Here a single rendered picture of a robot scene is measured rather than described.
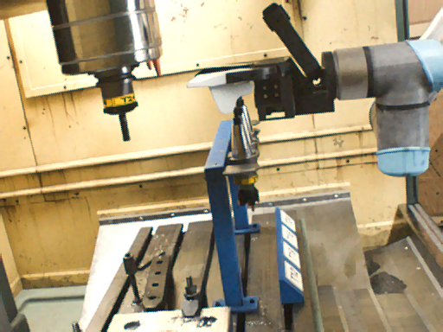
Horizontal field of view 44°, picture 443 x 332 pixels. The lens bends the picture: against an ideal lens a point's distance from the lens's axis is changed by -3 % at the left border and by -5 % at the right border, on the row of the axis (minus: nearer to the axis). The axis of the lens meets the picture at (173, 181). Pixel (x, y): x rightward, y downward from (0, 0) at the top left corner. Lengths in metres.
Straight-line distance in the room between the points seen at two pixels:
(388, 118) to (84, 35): 0.44
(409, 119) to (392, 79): 0.06
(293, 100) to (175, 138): 1.12
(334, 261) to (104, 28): 1.19
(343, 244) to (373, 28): 0.68
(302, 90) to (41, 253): 1.55
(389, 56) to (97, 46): 0.40
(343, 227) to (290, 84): 1.11
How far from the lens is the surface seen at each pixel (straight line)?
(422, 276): 1.81
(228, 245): 1.17
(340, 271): 1.74
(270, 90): 0.81
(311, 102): 0.82
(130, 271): 1.30
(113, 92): 0.83
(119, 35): 0.78
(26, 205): 2.14
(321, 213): 1.90
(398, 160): 0.84
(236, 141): 1.15
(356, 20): 1.85
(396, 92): 0.82
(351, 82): 0.80
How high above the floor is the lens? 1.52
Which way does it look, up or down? 16 degrees down
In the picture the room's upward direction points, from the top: 10 degrees counter-clockwise
